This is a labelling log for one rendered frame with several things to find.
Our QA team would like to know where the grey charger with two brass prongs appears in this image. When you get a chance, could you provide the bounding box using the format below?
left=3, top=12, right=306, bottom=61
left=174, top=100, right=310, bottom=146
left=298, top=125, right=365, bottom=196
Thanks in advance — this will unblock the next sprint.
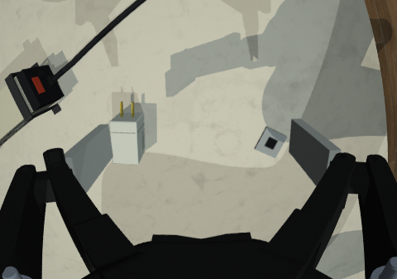
left=109, top=101, right=145, bottom=165

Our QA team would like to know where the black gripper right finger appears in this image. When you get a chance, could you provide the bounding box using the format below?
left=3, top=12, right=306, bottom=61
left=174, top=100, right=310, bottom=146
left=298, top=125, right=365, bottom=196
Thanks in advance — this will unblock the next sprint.
left=234, top=118, right=397, bottom=279

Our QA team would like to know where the black cable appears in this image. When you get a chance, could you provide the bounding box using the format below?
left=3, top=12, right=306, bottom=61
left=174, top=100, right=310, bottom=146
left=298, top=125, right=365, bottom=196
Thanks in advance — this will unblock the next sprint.
left=127, top=0, right=146, bottom=12
left=107, top=9, right=130, bottom=31
left=52, top=61, right=74, bottom=82
left=88, top=26, right=110, bottom=48
left=71, top=45, right=91, bottom=65

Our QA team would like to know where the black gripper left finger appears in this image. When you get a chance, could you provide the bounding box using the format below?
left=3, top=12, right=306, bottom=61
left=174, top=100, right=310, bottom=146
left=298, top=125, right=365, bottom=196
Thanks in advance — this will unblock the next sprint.
left=0, top=124, right=168, bottom=279

